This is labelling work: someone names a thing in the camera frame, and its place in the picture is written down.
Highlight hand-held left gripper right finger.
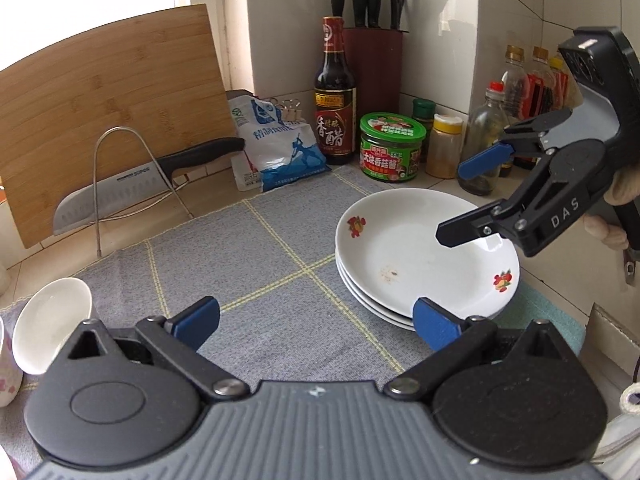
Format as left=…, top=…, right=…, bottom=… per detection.
left=384, top=297, right=566, bottom=401

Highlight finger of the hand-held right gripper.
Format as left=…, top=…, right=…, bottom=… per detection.
left=457, top=107, right=574, bottom=181
left=435, top=199, right=528, bottom=249

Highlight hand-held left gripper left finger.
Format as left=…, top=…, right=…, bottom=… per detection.
left=67, top=296, right=251, bottom=402

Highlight white floral plate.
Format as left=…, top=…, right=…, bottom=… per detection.
left=336, top=252, right=418, bottom=323
left=335, top=188, right=521, bottom=322
left=340, top=270, right=418, bottom=332

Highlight white floral bowl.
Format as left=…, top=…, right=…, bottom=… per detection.
left=12, top=277, right=93, bottom=376
left=0, top=317, right=23, bottom=408

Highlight red-cap glass oil bottle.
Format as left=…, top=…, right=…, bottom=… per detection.
left=460, top=81, right=507, bottom=196

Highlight yellow-lid spice jar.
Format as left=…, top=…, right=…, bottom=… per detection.
left=426, top=114, right=463, bottom=180

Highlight green-cap spice bottle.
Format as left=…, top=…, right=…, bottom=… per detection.
left=412, top=98, right=435, bottom=161

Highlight green-lid sauce jar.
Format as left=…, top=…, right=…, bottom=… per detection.
left=359, top=112, right=427, bottom=183

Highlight yellow-cap bottle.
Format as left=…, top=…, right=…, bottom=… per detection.
left=549, top=56, right=571, bottom=111

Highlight grey checked mat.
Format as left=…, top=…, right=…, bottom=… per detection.
left=0, top=164, right=587, bottom=466

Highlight dark red knife block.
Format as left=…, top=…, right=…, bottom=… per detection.
left=342, top=27, right=408, bottom=126

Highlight dark vinegar bottle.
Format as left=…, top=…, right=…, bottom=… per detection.
left=313, top=16, right=358, bottom=165

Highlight white blue salt bag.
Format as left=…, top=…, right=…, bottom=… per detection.
left=227, top=95, right=328, bottom=193

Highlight metal binder clips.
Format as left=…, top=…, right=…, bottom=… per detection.
left=272, top=97, right=306, bottom=123

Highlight bamboo cutting board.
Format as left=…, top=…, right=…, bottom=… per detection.
left=0, top=4, right=236, bottom=248

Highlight black-handled kitchen knife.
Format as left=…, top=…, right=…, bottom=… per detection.
left=52, top=137, right=246, bottom=236

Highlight metal wire rack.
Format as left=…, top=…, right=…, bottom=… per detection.
left=92, top=126, right=196, bottom=257

